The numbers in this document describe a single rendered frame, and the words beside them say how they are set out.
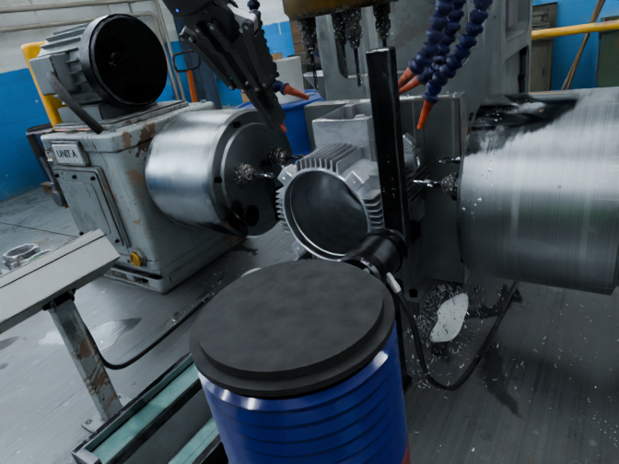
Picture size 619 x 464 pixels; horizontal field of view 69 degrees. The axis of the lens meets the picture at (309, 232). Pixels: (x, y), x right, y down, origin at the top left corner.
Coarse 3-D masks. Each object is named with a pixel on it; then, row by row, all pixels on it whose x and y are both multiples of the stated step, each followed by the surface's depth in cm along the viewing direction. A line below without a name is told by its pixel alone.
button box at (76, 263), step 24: (72, 240) 60; (96, 240) 61; (24, 264) 55; (48, 264) 57; (72, 264) 58; (96, 264) 60; (0, 288) 52; (24, 288) 54; (48, 288) 55; (72, 288) 60; (0, 312) 52; (24, 312) 54
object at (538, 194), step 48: (528, 96) 55; (576, 96) 52; (480, 144) 53; (528, 144) 50; (576, 144) 48; (480, 192) 52; (528, 192) 50; (576, 192) 47; (480, 240) 55; (528, 240) 51; (576, 240) 48; (576, 288) 55
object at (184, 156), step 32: (160, 128) 92; (192, 128) 83; (224, 128) 79; (256, 128) 86; (160, 160) 85; (192, 160) 80; (224, 160) 80; (256, 160) 86; (288, 160) 95; (160, 192) 87; (192, 192) 81; (224, 192) 81; (256, 192) 88; (192, 224) 89; (224, 224) 83; (256, 224) 89
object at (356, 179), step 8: (408, 136) 77; (408, 144) 76; (288, 168) 71; (360, 168) 65; (280, 176) 71; (288, 176) 70; (352, 176) 64; (360, 176) 64; (352, 184) 64; (360, 184) 63; (296, 240) 76; (296, 248) 76; (304, 248) 75
